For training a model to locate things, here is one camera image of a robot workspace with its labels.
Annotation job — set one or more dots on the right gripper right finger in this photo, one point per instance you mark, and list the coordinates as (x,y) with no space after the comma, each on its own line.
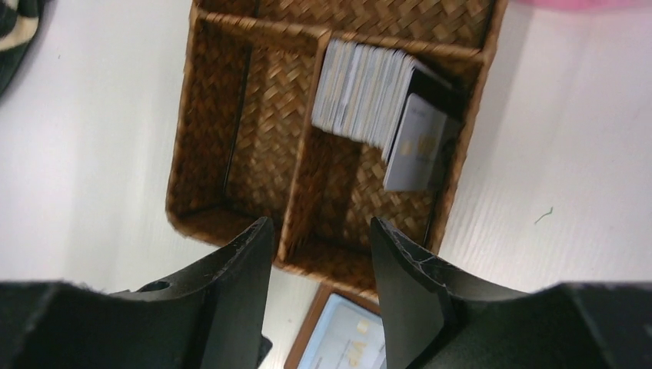
(436,315)

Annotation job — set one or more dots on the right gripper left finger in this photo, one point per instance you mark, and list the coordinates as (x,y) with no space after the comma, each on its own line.
(206,315)

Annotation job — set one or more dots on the white credit card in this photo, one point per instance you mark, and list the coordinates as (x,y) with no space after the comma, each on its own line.
(346,335)

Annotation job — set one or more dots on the brown leather card holder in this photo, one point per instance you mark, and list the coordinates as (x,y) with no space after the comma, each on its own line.
(312,316)

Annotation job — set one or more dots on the grey card stack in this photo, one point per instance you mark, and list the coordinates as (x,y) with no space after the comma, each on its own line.
(363,89)

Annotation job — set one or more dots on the brown woven basket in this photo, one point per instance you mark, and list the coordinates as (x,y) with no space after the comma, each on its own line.
(245,148)

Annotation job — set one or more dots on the black floral pillow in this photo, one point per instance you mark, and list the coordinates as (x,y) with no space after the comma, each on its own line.
(20,20)

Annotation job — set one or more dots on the pink cloth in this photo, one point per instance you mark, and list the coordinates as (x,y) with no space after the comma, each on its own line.
(585,5)

